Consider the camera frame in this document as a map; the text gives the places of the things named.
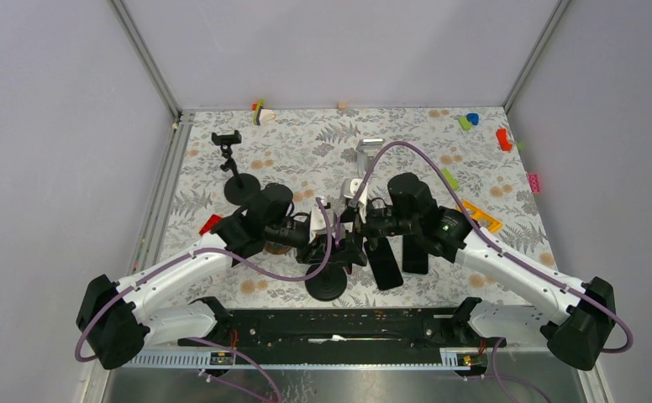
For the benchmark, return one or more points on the lime green block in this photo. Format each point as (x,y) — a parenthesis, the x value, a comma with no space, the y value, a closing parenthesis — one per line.
(464,123)

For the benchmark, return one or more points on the black round-base phone stand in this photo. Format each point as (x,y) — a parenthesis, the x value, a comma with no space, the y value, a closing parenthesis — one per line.
(240,187)

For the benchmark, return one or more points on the yellow triangular plastic frame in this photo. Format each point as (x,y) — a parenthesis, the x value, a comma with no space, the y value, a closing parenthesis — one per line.
(482,218)

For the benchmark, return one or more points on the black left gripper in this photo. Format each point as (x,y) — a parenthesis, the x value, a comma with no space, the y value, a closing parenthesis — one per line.
(314,252)

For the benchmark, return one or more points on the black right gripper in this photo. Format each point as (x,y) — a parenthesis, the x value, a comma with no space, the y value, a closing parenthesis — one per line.
(366,227)

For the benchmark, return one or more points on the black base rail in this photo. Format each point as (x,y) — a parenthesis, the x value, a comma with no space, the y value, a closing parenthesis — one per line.
(379,336)

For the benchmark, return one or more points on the black phone stand with phone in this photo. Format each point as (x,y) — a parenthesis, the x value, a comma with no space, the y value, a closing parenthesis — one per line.
(331,281)

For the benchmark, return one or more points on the black smartphone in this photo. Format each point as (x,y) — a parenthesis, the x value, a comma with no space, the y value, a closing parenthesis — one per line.
(383,264)

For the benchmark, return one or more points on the stacked coloured blocks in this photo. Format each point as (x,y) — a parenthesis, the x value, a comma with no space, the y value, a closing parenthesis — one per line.
(262,115)

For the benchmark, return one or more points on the pink lego brick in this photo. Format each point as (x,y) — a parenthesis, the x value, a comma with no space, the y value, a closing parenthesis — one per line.
(534,183)

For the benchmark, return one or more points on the blue heart block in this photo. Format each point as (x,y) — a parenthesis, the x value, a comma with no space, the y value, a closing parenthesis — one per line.
(473,118)

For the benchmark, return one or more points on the silver metal phone stand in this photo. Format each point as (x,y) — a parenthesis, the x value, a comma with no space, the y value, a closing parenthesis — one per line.
(366,151)

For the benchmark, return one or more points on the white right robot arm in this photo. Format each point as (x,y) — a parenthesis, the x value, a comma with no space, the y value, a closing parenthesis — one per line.
(572,317)

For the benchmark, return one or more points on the grey stand on wooden base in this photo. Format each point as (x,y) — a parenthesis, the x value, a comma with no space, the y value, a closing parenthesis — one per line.
(276,248)

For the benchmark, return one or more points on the blue-edged smartphone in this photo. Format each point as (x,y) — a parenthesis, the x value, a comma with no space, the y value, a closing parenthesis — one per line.
(415,260)

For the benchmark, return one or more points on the red toy car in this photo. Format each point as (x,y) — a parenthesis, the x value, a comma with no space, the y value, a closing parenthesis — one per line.
(209,224)

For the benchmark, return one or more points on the green toy block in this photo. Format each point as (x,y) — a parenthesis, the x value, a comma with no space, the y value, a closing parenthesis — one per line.
(453,183)

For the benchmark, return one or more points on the floral patterned mat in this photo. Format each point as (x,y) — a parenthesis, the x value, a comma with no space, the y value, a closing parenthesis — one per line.
(312,151)

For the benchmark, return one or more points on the red curved block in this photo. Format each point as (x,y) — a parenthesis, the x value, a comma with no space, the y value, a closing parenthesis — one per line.
(504,142)

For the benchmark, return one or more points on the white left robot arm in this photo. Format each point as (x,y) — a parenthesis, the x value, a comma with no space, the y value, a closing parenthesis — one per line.
(118,318)

